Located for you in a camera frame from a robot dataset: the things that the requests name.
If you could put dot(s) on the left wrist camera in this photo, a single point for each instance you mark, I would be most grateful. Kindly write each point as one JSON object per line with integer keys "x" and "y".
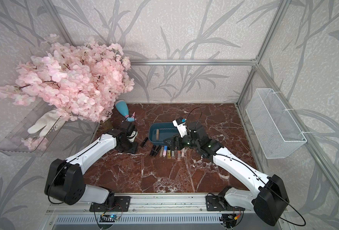
{"x": 129, "y": 129}

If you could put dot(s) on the pale pink lipstick tube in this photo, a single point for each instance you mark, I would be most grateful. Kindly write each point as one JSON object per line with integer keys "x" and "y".
{"x": 183, "y": 152}

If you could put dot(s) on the green circuit board left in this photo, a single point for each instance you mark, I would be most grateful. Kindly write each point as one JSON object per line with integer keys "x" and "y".
{"x": 109, "y": 218}

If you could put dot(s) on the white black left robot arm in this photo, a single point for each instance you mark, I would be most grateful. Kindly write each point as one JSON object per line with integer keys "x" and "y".
{"x": 65, "y": 180}

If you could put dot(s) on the pink cherry blossom tree crown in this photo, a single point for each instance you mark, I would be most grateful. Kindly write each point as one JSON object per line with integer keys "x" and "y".
{"x": 81, "y": 82}

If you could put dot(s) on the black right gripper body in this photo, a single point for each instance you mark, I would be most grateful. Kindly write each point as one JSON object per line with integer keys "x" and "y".
{"x": 186, "y": 142}

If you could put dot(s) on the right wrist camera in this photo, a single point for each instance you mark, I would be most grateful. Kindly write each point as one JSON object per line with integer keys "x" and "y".
{"x": 194, "y": 129}

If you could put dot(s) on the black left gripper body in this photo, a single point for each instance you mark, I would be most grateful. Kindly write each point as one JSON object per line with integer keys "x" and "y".
{"x": 128, "y": 146}

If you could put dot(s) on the teal plastic storage box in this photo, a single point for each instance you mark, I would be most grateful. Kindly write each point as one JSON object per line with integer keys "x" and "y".
{"x": 167, "y": 130}

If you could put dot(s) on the white fabric glove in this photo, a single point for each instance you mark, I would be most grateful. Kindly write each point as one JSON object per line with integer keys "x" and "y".
{"x": 50, "y": 121}

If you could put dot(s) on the blue pink lipstick tube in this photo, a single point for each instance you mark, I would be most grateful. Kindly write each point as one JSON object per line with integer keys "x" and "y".
{"x": 165, "y": 151}

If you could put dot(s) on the brown artificial tree trunk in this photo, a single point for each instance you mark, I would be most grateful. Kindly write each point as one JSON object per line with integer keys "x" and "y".
{"x": 107, "y": 125}

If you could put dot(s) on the beige slim lipstick tube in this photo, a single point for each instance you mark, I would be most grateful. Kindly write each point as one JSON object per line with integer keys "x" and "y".
{"x": 161, "y": 151}

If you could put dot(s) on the white wire mesh basket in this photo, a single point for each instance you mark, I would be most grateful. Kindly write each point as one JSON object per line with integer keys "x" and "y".
{"x": 276, "y": 130}

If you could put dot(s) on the gold black lipstick tube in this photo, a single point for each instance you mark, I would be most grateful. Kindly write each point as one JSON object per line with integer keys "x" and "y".
{"x": 169, "y": 153}

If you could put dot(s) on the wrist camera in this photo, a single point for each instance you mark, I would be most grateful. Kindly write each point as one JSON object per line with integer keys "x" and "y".
{"x": 129, "y": 129}
{"x": 194, "y": 129}

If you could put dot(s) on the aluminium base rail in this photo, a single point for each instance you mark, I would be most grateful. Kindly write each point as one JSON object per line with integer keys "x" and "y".
{"x": 154, "y": 209}

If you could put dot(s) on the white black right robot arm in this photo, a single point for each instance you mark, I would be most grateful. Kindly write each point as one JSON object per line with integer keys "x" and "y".
{"x": 266, "y": 195}

